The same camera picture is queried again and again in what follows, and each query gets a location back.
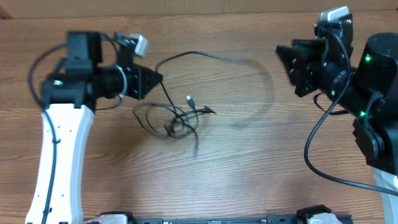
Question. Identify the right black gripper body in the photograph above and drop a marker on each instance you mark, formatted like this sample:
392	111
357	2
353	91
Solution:
309	78

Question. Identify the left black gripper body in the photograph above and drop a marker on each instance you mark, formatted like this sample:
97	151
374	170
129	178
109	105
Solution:
134	81

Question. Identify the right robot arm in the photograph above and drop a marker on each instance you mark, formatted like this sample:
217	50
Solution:
368	92

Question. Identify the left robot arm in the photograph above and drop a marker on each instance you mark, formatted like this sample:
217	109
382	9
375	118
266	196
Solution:
68	99

